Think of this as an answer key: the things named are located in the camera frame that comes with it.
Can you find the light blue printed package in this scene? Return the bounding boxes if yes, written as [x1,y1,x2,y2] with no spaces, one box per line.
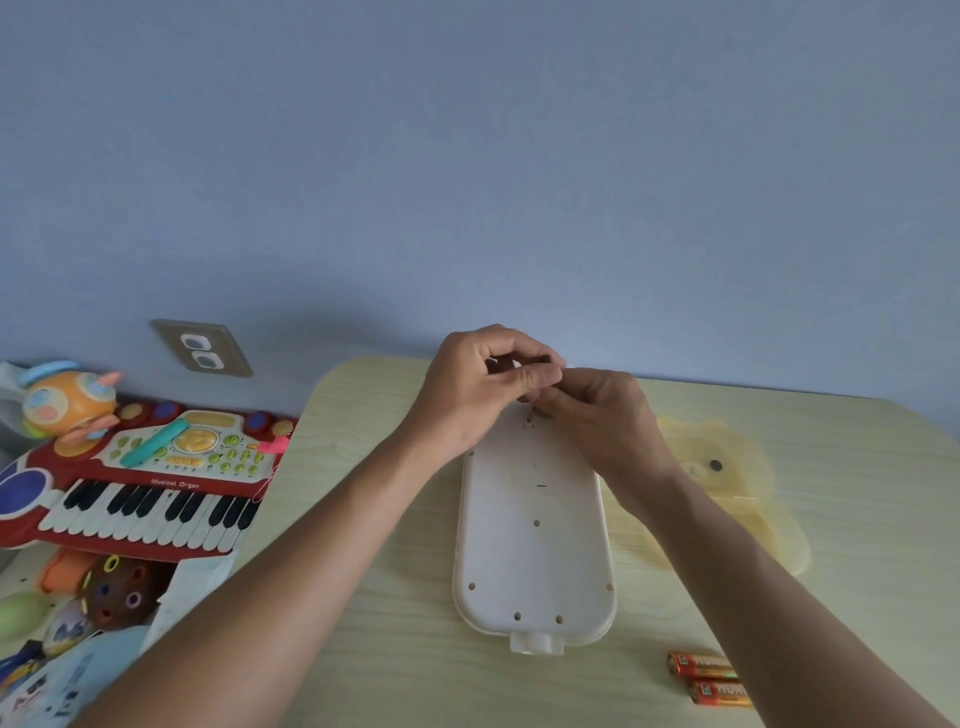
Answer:
[0,626,153,728]

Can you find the translucent yellow silicone toy cover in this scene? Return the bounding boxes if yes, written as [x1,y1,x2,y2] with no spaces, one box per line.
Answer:
[600,416,813,579]

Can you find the red toy piano keyboard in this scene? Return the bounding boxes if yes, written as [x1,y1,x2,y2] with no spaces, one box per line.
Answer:
[0,401,298,565]

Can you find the light green egg-shaped toy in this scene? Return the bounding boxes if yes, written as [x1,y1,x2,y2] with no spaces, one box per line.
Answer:
[0,592,55,644]

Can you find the orange battery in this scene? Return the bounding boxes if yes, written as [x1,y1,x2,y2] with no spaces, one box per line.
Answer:
[687,678,754,708]
[666,650,741,681]

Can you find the person's left hand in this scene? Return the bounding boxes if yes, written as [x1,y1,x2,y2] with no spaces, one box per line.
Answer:
[407,324,566,468]

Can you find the white oblong plastic toy panel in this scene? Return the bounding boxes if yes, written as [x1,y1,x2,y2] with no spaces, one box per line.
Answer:
[452,399,618,658]

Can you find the brown toy with coloured holes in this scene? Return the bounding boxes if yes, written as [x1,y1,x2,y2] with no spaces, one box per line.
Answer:
[78,556,159,630]

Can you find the person's right forearm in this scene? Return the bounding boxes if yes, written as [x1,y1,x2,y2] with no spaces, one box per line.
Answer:
[613,468,957,728]

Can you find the white and blue toy ball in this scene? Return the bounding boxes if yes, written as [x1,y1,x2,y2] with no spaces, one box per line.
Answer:
[41,600,96,658]

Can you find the person's left forearm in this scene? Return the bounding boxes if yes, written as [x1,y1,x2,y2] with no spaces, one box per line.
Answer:
[71,433,466,728]

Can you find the person's right hand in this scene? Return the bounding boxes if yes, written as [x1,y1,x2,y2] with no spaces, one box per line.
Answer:
[523,367,680,520]

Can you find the orange round toy with horn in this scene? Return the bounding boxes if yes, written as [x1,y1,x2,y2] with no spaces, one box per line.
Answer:
[18,360,123,457]

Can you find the beige wall outlet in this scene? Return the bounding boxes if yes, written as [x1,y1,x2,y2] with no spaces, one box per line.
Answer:
[148,318,255,379]

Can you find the orange plastic toy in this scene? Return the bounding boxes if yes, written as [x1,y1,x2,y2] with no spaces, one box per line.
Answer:
[37,549,100,595]

